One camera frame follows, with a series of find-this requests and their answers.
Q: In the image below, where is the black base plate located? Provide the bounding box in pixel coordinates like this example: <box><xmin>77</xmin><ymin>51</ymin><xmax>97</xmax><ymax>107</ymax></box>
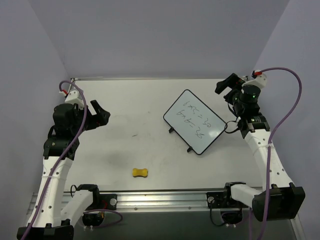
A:
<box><xmin>98</xmin><ymin>193</ymin><xmax>118</xmax><ymax>211</ymax></box>
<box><xmin>206</xmin><ymin>191</ymin><xmax>248</xmax><ymax>209</ymax></box>

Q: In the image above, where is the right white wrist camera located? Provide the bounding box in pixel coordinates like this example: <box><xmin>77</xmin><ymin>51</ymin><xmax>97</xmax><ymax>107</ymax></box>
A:
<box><xmin>251</xmin><ymin>70</ymin><xmax>268</xmax><ymax>90</ymax></box>

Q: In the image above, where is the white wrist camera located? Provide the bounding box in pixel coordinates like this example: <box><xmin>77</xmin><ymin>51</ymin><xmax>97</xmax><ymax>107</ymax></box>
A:
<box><xmin>251</xmin><ymin>70</ymin><xmax>268</xmax><ymax>90</ymax></box>
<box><xmin>59</xmin><ymin>89</ymin><xmax>84</xmax><ymax>109</ymax></box>

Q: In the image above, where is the right thin black cable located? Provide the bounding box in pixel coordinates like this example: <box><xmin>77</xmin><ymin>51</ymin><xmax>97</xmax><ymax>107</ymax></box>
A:
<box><xmin>223</xmin><ymin>99</ymin><xmax>241</xmax><ymax>135</ymax></box>

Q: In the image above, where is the small black-framed whiteboard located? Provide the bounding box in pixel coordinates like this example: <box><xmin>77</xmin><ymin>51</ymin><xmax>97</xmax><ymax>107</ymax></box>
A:
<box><xmin>163</xmin><ymin>89</ymin><xmax>226</xmax><ymax>155</ymax></box>

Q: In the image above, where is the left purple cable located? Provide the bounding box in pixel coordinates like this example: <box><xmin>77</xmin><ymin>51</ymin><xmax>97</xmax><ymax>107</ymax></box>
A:
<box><xmin>19</xmin><ymin>80</ymin><xmax>123</xmax><ymax>240</ymax></box>

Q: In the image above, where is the yellow bone-shaped eraser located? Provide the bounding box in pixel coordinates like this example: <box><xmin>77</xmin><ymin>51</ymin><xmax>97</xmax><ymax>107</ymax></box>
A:
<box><xmin>132</xmin><ymin>168</ymin><xmax>148</xmax><ymax>178</ymax></box>

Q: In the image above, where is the aluminium front rail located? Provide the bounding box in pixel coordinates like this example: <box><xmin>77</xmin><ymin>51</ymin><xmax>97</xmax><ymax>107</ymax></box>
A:
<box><xmin>26</xmin><ymin>191</ymin><xmax>300</xmax><ymax>215</ymax></box>

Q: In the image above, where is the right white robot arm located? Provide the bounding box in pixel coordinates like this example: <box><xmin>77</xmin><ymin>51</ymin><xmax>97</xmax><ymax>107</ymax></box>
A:
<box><xmin>215</xmin><ymin>72</ymin><xmax>306</xmax><ymax>222</ymax></box>

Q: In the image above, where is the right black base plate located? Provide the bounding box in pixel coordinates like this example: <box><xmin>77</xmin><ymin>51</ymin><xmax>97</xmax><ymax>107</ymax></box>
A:
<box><xmin>206</xmin><ymin>191</ymin><xmax>248</xmax><ymax>209</ymax></box>

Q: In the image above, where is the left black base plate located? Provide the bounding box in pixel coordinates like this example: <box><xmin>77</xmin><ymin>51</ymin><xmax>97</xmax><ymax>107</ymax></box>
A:
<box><xmin>98</xmin><ymin>193</ymin><xmax>118</xmax><ymax>211</ymax></box>

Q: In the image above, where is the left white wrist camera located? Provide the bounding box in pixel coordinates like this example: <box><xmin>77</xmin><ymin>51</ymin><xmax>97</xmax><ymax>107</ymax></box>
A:
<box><xmin>59</xmin><ymin>89</ymin><xmax>84</xmax><ymax>109</ymax></box>

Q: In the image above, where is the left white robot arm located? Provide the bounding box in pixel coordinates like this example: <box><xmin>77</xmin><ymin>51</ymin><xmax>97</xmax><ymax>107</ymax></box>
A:
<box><xmin>16</xmin><ymin>100</ymin><xmax>111</xmax><ymax>240</ymax></box>

